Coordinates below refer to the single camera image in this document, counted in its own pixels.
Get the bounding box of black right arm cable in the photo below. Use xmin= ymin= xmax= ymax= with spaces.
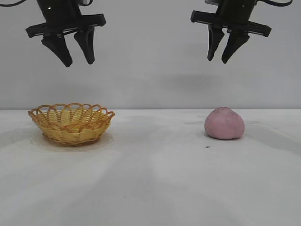
xmin=255 ymin=0 xmax=301 ymax=12

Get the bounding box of yellow woven wicker basket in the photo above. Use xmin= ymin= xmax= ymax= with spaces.
xmin=27 ymin=102 xmax=115 ymax=146

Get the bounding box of pink peach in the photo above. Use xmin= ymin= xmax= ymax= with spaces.
xmin=204 ymin=107 xmax=246 ymax=141

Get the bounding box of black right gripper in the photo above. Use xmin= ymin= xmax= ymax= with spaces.
xmin=190 ymin=0 xmax=272 ymax=64

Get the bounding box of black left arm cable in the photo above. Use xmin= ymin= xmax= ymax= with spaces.
xmin=0 ymin=0 xmax=27 ymax=7

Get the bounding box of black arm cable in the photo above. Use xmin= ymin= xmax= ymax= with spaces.
xmin=255 ymin=0 xmax=301 ymax=12
xmin=0 ymin=0 xmax=27 ymax=7

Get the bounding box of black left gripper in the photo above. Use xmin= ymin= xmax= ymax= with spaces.
xmin=25 ymin=0 xmax=106 ymax=68

